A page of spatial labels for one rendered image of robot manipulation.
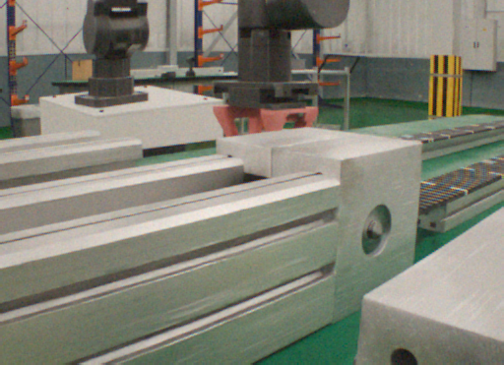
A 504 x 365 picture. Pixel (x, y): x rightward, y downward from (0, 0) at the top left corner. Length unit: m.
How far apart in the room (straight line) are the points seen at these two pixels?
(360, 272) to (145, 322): 0.15
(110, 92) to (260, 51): 0.46
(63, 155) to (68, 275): 0.21
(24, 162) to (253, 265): 0.20
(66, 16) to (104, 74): 7.66
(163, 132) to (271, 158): 0.63
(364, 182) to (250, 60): 0.27
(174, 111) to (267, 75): 0.42
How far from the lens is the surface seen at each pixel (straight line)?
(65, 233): 0.19
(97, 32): 0.90
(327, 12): 0.49
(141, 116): 0.89
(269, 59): 0.53
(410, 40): 13.03
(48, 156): 0.38
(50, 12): 8.52
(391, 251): 0.33
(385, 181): 0.31
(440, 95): 6.84
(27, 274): 0.18
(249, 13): 0.54
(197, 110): 0.96
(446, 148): 0.90
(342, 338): 0.29
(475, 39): 11.96
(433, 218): 0.48
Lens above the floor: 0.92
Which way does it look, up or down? 13 degrees down
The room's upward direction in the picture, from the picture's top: straight up
